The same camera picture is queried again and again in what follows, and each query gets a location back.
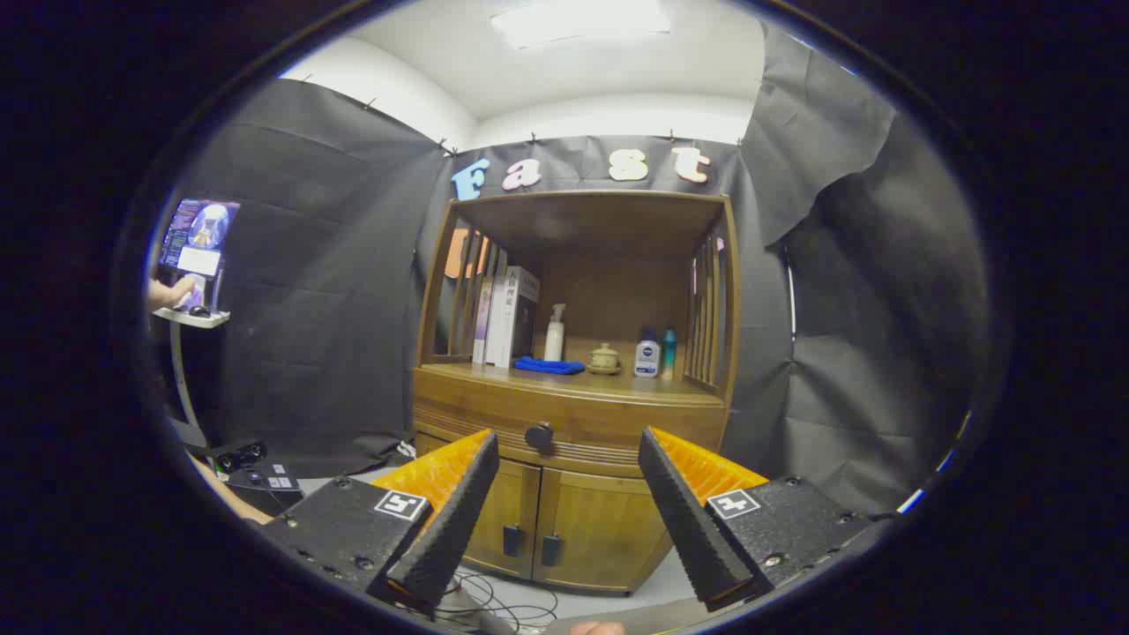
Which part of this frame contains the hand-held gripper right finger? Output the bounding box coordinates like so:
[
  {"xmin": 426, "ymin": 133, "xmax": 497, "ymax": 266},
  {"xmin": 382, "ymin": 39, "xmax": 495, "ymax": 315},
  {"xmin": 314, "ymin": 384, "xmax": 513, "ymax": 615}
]
[{"xmin": 638, "ymin": 426, "xmax": 887, "ymax": 612}]

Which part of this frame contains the black controller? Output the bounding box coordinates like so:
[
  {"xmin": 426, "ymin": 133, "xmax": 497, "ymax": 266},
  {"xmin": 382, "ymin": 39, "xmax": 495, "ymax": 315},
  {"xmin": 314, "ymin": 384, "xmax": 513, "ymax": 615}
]
[{"xmin": 212, "ymin": 441, "xmax": 268, "ymax": 474}]

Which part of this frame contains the wooden cabinet door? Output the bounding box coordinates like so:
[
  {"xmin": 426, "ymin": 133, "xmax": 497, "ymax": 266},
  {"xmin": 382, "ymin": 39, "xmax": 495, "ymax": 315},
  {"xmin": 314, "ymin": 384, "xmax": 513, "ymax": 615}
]
[
  {"xmin": 413, "ymin": 430, "xmax": 542, "ymax": 581},
  {"xmin": 534, "ymin": 467, "xmax": 676, "ymax": 594}
]

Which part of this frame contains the white stand with tray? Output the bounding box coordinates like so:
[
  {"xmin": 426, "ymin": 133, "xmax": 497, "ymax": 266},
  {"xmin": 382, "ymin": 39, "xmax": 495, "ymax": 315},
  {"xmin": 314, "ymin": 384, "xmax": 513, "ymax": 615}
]
[{"xmin": 152, "ymin": 304, "xmax": 232, "ymax": 451}]

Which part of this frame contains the computer monitor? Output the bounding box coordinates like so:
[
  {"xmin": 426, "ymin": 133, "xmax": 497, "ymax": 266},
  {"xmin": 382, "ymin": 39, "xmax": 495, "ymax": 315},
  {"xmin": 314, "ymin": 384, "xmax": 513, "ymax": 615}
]
[{"xmin": 159, "ymin": 198, "xmax": 241, "ymax": 310}]

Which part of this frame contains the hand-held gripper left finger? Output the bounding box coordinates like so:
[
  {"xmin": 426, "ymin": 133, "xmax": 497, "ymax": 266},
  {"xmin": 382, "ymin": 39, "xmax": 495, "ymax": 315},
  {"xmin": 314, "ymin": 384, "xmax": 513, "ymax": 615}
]
[{"xmin": 260, "ymin": 429, "xmax": 500, "ymax": 611}]

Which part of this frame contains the wooden cabinet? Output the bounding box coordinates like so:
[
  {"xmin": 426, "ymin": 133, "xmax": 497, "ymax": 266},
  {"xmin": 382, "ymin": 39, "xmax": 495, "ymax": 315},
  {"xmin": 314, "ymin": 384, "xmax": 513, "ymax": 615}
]
[{"xmin": 411, "ymin": 190, "xmax": 742, "ymax": 594}]

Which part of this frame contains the black cable tangle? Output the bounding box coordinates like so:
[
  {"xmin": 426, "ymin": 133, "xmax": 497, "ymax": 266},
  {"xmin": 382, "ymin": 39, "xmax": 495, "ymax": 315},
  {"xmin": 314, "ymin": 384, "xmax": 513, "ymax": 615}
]
[{"xmin": 393, "ymin": 569, "xmax": 561, "ymax": 631}]

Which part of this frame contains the folded blue cloth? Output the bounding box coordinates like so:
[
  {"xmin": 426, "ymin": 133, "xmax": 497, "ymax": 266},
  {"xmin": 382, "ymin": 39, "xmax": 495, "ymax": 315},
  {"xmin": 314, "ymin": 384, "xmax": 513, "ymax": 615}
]
[{"xmin": 513, "ymin": 355, "xmax": 586, "ymax": 376}]

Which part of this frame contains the thick white book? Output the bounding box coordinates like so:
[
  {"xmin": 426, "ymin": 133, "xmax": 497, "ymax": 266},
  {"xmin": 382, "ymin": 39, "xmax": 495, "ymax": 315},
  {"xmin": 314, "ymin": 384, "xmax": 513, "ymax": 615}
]
[{"xmin": 487, "ymin": 266, "xmax": 541, "ymax": 370}]

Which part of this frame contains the wooden countertop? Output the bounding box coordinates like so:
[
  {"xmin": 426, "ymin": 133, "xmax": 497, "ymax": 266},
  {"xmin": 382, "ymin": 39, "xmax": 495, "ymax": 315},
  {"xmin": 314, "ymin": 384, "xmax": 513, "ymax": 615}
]
[{"xmin": 415, "ymin": 357, "xmax": 729, "ymax": 408}]

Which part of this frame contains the black device box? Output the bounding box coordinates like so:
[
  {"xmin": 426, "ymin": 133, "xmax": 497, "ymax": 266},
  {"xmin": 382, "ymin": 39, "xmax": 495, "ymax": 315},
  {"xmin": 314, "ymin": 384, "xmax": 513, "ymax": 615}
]
[{"xmin": 225, "ymin": 463, "xmax": 305, "ymax": 517}]

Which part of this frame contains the thin purple book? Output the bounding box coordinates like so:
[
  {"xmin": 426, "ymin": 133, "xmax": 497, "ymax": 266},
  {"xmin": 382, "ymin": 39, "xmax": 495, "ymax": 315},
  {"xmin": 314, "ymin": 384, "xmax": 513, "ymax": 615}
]
[{"xmin": 473, "ymin": 278, "xmax": 495, "ymax": 364}]

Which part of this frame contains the wooden drawer with black knob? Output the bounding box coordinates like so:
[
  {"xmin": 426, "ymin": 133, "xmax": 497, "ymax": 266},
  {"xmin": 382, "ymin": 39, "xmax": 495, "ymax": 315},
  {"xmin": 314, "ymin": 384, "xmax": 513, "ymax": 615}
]
[{"xmin": 413, "ymin": 375, "xmax": 729, "ymax": 480}]

